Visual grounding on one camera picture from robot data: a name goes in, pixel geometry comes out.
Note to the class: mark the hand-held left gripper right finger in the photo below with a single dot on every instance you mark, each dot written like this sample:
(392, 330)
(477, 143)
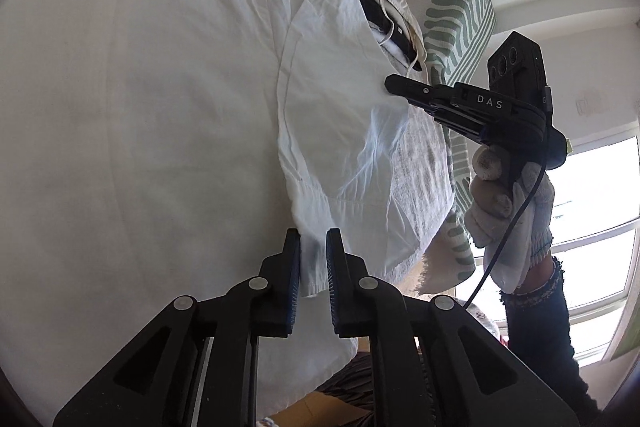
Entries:
(331, 287)

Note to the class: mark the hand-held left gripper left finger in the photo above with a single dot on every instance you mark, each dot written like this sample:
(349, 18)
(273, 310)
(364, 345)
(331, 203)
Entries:
(295, 287)

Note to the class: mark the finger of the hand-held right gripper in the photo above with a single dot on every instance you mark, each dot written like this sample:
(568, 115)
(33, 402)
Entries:
(415, 89)

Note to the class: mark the white framed window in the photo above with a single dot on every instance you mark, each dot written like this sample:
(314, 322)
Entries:
(590, 197)

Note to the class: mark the person's right forearm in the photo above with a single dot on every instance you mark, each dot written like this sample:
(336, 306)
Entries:
(540, 337)

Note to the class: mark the green striped white pillow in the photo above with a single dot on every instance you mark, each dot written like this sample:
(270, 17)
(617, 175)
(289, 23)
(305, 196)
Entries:
(460, 7)

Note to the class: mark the person's right hand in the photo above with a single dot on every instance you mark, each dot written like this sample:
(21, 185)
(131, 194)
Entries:
(530, 227)

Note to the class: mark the white long-sleeved shirt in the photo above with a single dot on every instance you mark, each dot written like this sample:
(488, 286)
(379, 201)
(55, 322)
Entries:
(150, 107)

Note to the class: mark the cardboard box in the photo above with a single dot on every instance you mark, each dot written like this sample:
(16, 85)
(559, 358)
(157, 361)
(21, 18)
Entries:
(320, 409)

